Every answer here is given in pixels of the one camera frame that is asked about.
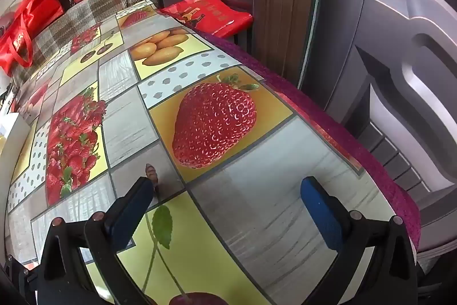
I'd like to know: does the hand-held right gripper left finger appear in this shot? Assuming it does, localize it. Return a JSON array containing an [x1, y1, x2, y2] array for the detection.
[[37, 176, 156, 305]]

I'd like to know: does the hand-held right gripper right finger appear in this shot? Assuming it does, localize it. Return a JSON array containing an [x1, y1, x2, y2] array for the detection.
[[300, 176, 418, 305]]

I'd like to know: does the white cardboard box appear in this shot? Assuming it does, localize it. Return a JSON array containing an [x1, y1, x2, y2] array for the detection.
[[0, 112, 31, 180]]

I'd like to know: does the fruit-print tablecloth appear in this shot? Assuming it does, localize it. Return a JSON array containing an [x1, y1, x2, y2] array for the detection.
[[7, 0, 395, 305]]

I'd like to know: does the plaid blanket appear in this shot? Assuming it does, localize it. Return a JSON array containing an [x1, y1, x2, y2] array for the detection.
[[11, 0, 158, 80]]

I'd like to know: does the red printed gift bag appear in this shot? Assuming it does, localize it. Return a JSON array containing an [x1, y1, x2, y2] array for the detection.
[[159, 0, 254, 39]]

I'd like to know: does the brown wooden door frame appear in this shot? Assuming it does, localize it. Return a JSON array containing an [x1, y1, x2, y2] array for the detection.
[[253, 0, 322, 86]]

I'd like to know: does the red handled tote bag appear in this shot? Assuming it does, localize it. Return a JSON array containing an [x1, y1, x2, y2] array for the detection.
[[0, 0, 65, 75]]

